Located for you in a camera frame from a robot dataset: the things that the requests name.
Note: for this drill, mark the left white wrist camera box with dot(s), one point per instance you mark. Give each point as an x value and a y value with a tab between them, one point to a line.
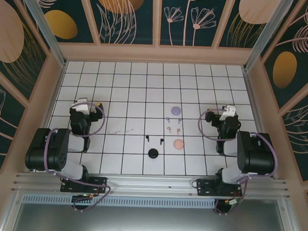
80	105

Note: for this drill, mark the black controller board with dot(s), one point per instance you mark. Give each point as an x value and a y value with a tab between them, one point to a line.
79	206

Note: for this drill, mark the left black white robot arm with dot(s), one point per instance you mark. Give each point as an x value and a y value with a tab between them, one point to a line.
57	152

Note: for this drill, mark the pink earbud charging case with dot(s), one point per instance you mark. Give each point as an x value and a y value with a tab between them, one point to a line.
178	144

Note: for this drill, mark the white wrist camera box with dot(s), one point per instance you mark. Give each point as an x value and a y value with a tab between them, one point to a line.
80	105
229	109

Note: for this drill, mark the purple earbud charging case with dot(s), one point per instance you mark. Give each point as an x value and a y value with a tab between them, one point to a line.
175	110

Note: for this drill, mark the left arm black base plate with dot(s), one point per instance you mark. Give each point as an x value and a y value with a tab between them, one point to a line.
100	182

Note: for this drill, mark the green controller board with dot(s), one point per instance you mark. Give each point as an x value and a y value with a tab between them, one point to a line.
233	202

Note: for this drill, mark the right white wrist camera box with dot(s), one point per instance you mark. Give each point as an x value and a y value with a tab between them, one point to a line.
229	109

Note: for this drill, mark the black earbud charging case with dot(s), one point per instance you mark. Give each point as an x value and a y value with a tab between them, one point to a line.
153	153

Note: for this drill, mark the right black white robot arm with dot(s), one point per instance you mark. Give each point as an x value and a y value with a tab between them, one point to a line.
257	155

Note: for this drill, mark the grey metal sheet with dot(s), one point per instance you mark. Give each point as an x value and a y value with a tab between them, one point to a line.
149	222

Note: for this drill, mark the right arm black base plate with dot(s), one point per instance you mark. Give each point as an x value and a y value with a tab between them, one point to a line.
204	186

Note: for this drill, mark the aluminium frame post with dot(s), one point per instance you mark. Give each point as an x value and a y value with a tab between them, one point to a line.
266	36
43	26

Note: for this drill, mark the aluminium table edge rail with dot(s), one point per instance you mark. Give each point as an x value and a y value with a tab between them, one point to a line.
55	90
252	99

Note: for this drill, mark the aluminium mounting rail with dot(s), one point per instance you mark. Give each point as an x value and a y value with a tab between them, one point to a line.
151	183

